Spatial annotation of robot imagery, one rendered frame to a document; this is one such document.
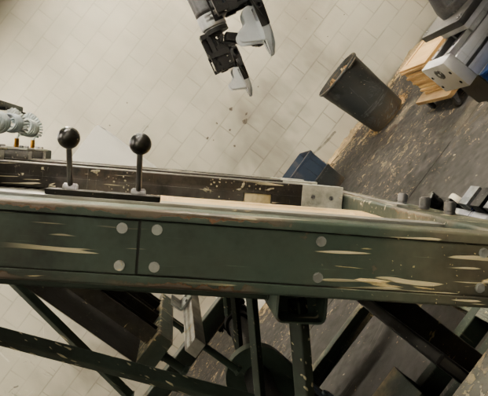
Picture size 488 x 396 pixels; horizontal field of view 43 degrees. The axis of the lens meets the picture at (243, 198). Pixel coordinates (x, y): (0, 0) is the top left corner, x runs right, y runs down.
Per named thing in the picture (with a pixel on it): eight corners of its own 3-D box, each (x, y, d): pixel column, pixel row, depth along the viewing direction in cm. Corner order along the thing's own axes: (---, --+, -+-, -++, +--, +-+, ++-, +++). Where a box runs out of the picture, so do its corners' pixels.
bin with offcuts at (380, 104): (415, 92, 565) (361, 47, 557) (381, 137, 564) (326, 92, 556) (394, 97, 616) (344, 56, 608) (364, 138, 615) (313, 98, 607)
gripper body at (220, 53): (216, 77, 179) (198, 38, 178) (243, 65, 180) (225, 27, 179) (218, 74, 172) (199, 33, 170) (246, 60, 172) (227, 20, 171)
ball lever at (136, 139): (148, 206, 111) (151, 140, 103) (126, 204, 110) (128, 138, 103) (149, 194, 114) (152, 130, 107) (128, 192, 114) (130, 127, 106)
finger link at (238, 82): (236, 103, 176) (222, 73, 175) (255, 94, 177) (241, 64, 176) (237, 101, 173) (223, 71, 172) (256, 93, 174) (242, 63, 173)
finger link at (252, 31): (248, 66, 109) (226, 16, 108) (279, 52, 109) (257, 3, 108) (250, 63, 106) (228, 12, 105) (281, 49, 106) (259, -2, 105)
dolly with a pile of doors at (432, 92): (506, 48, 433) (464, 11, 427) (462, 108, 431) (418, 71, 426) (465, 62, 493) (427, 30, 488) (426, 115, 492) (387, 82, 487)
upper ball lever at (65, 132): (79, 201, 109) (78, 133, 102) (57, 199, 109) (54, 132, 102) (82, 189, 113) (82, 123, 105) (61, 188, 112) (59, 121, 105)
